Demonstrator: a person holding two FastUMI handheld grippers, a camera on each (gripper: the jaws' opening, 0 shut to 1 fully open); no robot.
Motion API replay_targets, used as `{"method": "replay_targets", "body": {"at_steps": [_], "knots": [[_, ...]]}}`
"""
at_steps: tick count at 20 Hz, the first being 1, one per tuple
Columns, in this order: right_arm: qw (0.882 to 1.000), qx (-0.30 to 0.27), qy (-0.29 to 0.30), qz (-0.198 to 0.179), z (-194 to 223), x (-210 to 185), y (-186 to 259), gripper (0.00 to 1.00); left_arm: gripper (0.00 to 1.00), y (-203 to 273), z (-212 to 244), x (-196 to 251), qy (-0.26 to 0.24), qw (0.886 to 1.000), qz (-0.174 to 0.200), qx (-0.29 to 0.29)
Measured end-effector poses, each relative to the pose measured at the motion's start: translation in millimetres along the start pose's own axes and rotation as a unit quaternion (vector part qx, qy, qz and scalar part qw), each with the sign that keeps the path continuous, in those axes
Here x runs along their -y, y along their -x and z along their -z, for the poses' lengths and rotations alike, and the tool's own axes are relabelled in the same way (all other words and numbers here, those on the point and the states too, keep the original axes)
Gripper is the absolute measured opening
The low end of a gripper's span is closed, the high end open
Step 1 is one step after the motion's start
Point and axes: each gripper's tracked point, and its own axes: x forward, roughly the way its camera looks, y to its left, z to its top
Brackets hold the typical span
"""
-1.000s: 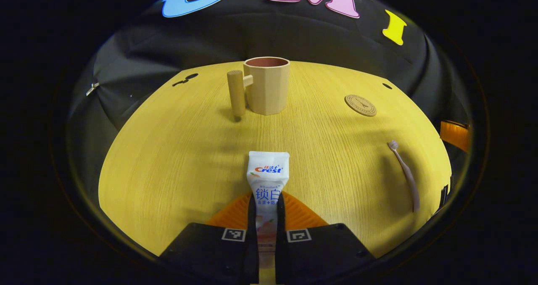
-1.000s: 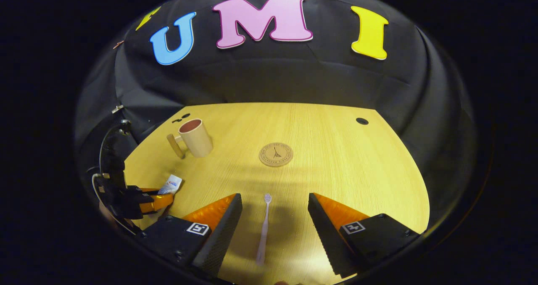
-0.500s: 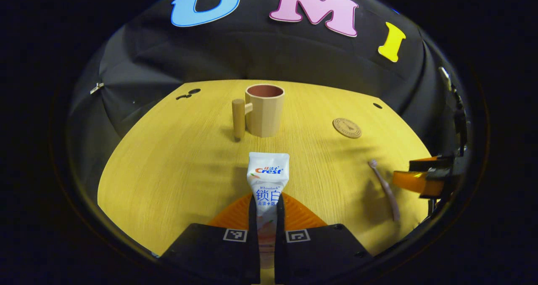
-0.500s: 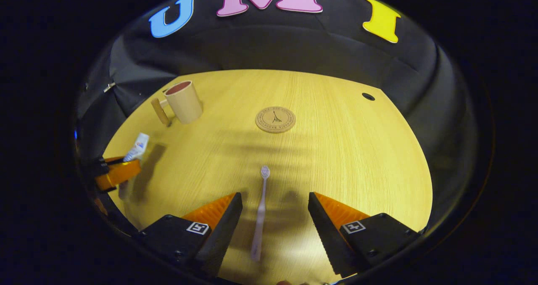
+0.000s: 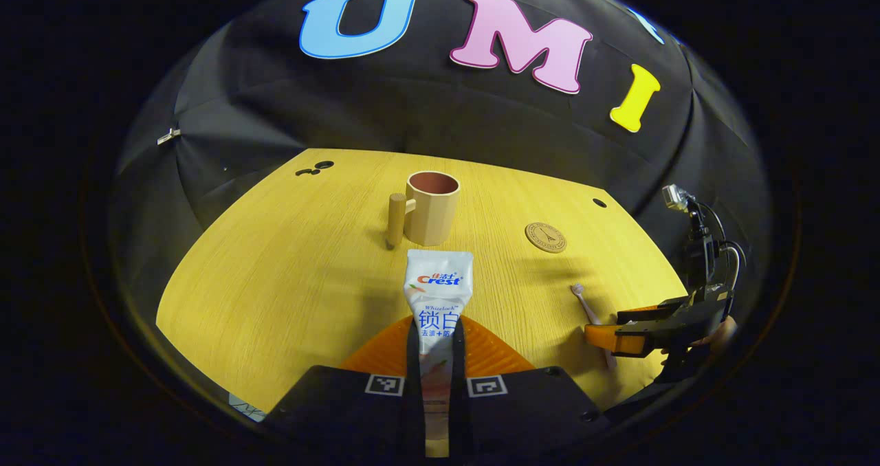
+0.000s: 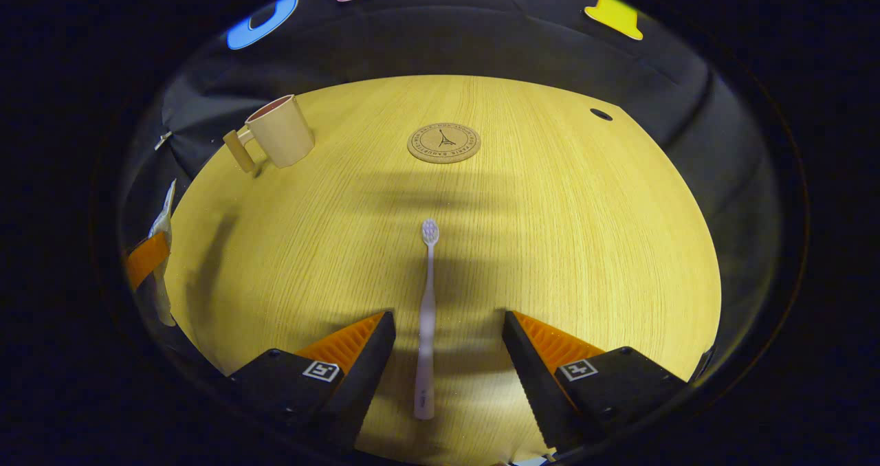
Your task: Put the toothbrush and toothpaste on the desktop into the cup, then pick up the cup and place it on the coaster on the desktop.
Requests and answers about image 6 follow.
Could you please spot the wooden desktop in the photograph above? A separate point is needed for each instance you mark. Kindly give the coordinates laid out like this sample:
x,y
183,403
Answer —
x,y
550,246

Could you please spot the white toothpaste tube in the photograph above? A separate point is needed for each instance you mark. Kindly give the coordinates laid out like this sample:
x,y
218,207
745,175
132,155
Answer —
x,y
165,212

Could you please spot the round cork coaster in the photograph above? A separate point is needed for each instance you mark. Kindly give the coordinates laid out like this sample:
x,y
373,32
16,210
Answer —
x,y
444,143

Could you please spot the beige cup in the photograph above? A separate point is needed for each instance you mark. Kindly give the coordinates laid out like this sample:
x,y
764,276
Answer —
x,y
285,136

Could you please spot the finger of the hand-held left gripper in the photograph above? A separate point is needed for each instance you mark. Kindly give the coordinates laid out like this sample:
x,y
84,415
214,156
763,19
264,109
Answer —
x,y
146,260

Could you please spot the silver metal clip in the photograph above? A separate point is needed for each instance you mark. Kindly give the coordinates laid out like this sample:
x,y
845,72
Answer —
x,y
163,140

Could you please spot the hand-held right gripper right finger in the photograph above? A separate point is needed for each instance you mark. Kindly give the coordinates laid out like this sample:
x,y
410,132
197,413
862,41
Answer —
x,y
529,376

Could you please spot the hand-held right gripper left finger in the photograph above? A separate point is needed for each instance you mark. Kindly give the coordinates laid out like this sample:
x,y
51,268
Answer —
x,y
371,370

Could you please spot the pale pink toothbrush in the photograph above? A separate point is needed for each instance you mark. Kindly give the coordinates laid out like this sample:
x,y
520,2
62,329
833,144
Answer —
x,y
427,315

